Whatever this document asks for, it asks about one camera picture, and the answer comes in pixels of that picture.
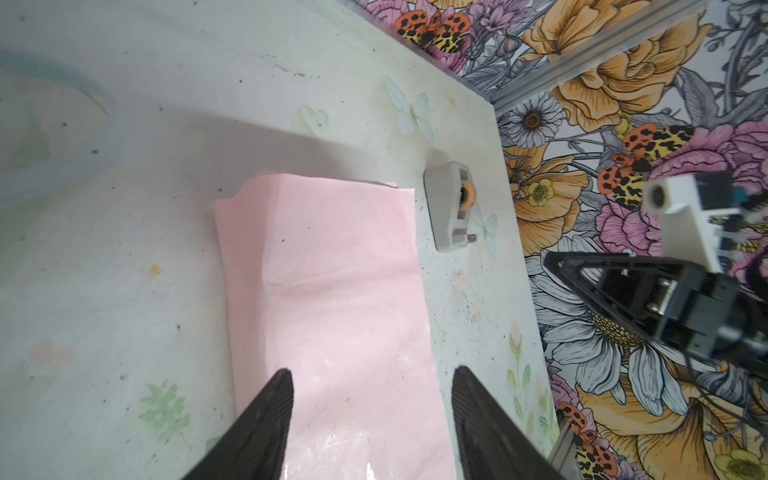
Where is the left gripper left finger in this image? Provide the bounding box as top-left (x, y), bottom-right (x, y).
top-left (185, 369), bottom-right (294, 480)

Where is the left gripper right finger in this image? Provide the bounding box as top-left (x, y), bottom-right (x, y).
top-left (451, 365), bottom-right (562, 480)

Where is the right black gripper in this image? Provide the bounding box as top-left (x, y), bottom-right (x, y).
top-left (544, 252), bottom-right (767, 378)

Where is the purple wrapping paper sheet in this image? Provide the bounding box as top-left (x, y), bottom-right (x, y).
top-left (214, 173), bottom-right (456, 479)

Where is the grey tape dispenser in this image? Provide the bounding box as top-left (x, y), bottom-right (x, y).
top-left (423, 162), bottom-right (477, 252)

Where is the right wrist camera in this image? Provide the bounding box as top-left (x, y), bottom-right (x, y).
top-left (642, 171), bottom-right (767, 274)

